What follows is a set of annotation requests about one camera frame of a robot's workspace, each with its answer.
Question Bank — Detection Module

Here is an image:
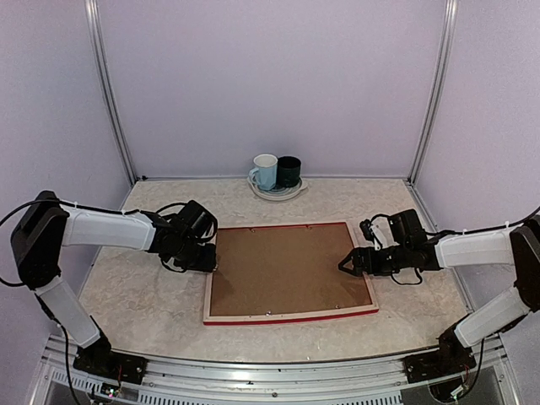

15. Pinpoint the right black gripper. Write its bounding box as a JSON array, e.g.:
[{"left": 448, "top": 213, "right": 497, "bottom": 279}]
[{"left": 338, "top": 243, "right": 411, "bottom": 277}]

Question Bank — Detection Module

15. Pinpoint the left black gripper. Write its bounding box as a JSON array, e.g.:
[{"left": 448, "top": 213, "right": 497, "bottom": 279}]
[{"left": 174, "top": 238, "right": 217, "bottom": 273}]

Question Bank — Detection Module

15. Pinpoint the red and wood picture frame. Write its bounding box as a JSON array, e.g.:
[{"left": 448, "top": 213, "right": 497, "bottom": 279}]
[{"left": 202, "top": 220, "right": 380, "bottom": 327}]

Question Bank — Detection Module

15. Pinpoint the brown backing board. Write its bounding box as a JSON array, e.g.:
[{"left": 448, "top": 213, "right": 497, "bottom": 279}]
[{"left": 209, "top": 223, "right": 372, "bottom": 316}]

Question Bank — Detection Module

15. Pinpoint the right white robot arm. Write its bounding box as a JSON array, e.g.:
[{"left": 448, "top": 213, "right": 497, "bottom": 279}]
[{"left": 337, "top": 209, "right": 539, "bottom": 375}]

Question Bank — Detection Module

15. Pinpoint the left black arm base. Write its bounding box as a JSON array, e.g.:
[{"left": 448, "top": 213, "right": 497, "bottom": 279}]
[{"left": 73, "top": 331, "right": 148, "bottom": 385}]

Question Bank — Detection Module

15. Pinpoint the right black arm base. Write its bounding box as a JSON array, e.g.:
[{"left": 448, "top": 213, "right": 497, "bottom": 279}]
[{"left": 403, "top": 326, "right": 477, "bottom": 384}]

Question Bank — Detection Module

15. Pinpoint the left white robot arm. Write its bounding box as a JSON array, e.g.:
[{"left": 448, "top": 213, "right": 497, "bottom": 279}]
[{"left": 10, "top": 190, "right": 218, "bottom": 375}]

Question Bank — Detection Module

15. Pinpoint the light blue mug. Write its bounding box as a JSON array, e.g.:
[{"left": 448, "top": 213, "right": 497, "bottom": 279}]
[{"left": 248, "top": 154, "right": 278, "bottom": 191}]

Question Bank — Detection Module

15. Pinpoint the white plate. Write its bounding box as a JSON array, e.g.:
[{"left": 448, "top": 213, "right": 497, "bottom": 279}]
[{"left": 246, "top": 177, "right": 309, "bottom": 202}]

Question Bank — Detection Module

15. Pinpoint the dark green mug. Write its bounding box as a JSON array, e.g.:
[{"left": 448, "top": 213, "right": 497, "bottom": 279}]
[{"left": 277, "top": 156, "right": 301, "bottom": 188}]

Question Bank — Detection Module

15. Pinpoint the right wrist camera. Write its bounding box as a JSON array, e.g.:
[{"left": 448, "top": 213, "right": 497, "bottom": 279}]
[{"left": 359, "top": 219, "right": 387, "bottom": 251}]

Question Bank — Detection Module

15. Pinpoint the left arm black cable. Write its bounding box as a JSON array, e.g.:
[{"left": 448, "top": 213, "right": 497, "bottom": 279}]
[{"left": 0, "top": 198, "right": 186, "bottom": 288}]

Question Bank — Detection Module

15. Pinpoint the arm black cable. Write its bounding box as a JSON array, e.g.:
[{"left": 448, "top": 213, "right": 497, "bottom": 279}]
[
  {"left": 0, "top": 198, "right": 186, "bottom": 288},
  {"left": 421, "top": 205, "right": 540, "bottom": 237}
]

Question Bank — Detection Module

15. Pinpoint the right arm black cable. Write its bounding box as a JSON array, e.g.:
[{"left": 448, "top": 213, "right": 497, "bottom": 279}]
[{"left": 421, "top": 205, "right": 540, "bottom": 237}]

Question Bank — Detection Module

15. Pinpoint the left aluminium corner post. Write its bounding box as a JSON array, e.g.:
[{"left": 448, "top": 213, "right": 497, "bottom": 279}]
[{"left": 84, "top": 0, "right": 138, "bottom": 186}]

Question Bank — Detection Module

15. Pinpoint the aluminium corner post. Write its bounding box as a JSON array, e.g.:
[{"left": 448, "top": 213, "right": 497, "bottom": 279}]
[
  {"left": 84, "top": 0, "right": 138, "bottom": 186},
  {"left": 408, "top": 0, "right": 459, "bottom": 186}
]

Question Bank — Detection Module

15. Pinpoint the right aluminium corner post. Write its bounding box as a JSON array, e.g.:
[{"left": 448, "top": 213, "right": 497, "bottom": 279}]
[{"left": 408, "top": 0, "right": 459, "bottom": 186}]

